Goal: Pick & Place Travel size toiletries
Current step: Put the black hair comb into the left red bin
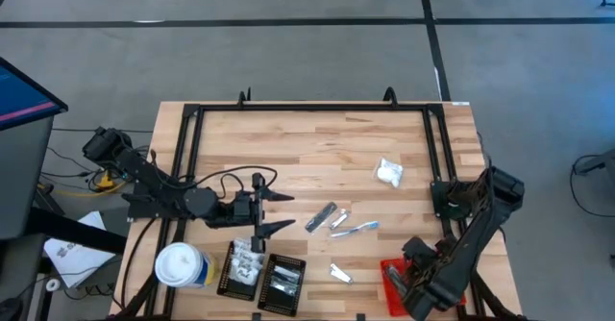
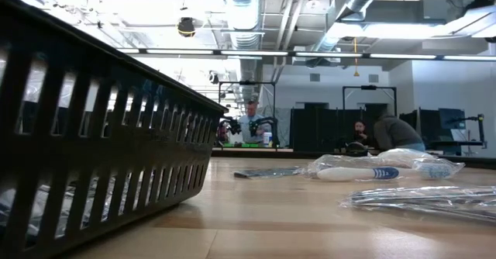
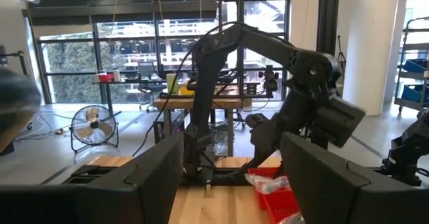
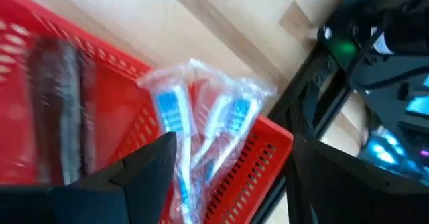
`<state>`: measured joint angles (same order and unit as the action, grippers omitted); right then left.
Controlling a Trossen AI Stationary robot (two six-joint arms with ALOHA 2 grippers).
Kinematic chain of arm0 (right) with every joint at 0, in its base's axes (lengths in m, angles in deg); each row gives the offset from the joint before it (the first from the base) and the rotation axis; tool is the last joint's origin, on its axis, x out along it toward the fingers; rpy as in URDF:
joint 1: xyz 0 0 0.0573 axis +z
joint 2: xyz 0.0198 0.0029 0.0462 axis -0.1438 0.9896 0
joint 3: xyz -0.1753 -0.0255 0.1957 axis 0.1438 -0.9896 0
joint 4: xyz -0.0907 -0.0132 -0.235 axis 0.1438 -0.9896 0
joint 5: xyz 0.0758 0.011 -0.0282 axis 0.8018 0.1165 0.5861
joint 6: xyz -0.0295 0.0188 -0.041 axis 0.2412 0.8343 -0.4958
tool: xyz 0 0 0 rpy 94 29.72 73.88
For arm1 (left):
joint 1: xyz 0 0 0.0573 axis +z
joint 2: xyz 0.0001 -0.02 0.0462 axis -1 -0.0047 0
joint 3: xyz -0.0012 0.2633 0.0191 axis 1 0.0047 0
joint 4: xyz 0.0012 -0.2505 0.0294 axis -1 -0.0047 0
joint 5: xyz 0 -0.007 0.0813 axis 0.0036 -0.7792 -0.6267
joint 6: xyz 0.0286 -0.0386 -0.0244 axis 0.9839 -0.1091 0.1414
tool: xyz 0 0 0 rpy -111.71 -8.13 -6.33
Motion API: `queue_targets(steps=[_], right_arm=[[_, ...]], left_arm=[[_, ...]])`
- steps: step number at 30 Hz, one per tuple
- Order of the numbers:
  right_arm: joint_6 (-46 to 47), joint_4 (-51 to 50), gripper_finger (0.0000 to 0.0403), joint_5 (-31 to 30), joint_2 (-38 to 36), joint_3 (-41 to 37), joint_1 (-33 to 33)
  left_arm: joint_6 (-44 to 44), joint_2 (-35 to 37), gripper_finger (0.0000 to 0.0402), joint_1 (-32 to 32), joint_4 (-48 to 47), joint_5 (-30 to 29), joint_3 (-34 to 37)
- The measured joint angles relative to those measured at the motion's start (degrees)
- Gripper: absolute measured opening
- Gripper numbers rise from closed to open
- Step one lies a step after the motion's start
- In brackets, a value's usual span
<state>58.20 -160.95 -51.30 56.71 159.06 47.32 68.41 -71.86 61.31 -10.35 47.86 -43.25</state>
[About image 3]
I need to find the yellow object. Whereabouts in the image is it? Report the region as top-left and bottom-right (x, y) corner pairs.
(179, 85), (196, 97)

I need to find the black desk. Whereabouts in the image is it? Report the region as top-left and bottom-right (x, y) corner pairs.
(93, 78), (168, 117)

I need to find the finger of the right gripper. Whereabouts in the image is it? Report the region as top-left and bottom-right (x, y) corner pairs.
(247, 148), (269, 175)
(271, 156), (286, 178)

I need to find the black table frame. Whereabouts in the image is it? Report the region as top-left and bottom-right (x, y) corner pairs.
(62, 163), (255, 187)

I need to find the white round column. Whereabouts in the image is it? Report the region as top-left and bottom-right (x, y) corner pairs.
(341, 0), (410, 117)

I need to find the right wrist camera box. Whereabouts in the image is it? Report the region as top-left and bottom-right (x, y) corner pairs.
(245, 113), (269, 129)

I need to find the black floor fan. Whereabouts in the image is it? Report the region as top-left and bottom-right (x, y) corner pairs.
(69, 104), (120, 154)

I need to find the black office chair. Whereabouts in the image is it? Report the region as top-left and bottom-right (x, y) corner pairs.
(136, 61), (168, 113)

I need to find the small black desk device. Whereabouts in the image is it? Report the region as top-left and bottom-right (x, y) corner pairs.
(262, 64), (280, 94)

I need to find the grey rounded blurry object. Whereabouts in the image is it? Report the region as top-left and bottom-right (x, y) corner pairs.
(0, 68), (42, 154)

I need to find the wooden desk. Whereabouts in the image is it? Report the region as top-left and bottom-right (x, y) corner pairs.
(153, 95), (253, 158)

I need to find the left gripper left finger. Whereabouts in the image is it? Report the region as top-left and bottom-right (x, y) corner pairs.
(72, 132), (184, 224)

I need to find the blue storage bin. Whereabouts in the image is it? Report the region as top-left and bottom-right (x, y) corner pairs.
(400, 84), (429, 103)
(401, 58), (429, 74)

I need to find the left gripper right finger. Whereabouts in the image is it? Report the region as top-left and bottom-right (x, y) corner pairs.
(280, 132), (429, 224)

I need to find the white blue-striped toothbrush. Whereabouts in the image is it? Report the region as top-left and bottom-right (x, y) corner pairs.
(243, 172), (292, 195)

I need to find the green object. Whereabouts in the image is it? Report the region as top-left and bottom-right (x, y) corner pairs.
(166, 72), (180, 96)

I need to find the metal shelf cart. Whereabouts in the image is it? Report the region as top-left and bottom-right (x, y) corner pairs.
(394, 15), (429, 117)

